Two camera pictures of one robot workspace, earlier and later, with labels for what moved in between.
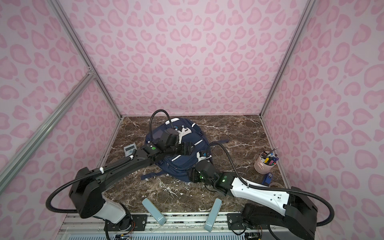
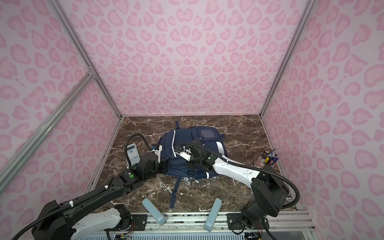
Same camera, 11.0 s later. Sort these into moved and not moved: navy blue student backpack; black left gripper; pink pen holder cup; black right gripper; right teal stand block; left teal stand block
Moved: black right gripper; navy blue student backpack; black left gripper
Not moved: right teal stand block; left teal stand block; pink pen holder cup
